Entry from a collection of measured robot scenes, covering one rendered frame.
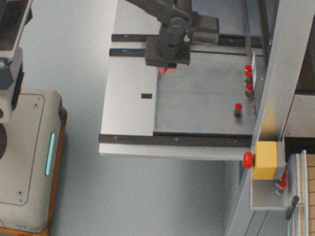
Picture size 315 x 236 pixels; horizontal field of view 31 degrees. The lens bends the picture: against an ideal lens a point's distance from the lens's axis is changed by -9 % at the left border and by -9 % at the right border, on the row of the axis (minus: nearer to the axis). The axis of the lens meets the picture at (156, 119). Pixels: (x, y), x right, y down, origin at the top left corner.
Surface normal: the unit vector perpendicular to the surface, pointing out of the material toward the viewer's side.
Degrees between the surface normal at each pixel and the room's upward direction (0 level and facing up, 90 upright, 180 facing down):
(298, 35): 90
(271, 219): 90
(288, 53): 90
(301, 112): 90
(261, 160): 0
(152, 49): 8
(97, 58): 0
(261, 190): 0
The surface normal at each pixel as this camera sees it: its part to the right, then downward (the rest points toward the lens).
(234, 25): -0.01, -0.52
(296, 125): -0.05, 0.85
